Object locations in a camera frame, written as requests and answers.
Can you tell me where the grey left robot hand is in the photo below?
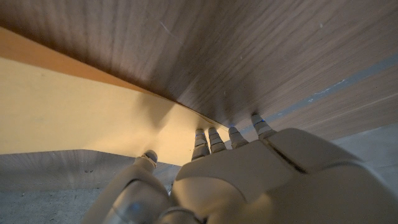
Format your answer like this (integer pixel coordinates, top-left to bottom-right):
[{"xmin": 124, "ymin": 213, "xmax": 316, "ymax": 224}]
[{"xmin": 81, "ymin": 113, "xmax": 398, "ymax": 224}]

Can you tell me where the orange origami paper sheet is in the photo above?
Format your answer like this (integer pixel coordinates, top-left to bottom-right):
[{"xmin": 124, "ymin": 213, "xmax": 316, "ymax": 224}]
[{"xmin": 0, "ymin": 26, "xmax": 231, "ymax": 166}]

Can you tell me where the grey tape outline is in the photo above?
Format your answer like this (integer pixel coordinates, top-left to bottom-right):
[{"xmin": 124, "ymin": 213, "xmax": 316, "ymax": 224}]
[{"xmin": 239, "ymin": 54, "xmax": 398, "ymax": 134}]

